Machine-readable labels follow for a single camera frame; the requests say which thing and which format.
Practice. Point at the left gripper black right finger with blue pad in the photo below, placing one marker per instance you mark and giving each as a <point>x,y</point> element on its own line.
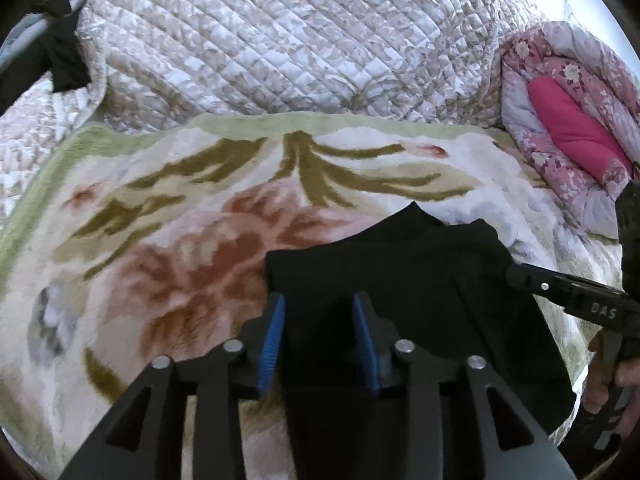
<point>447,419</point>

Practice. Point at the dark clothes pile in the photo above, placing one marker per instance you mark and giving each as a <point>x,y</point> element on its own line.
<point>48,44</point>

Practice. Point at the quilted white beige bedspread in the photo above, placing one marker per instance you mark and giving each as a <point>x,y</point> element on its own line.
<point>155,64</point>

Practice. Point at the black pants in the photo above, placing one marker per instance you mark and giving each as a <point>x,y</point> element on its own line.
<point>443,287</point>

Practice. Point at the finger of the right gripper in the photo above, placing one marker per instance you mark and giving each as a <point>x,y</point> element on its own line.
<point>577,296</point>

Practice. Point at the pink floral rolled comforter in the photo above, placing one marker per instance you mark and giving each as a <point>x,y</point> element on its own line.
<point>571,105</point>

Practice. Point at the floral fleece blanket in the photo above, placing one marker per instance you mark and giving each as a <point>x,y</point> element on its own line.
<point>127,247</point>

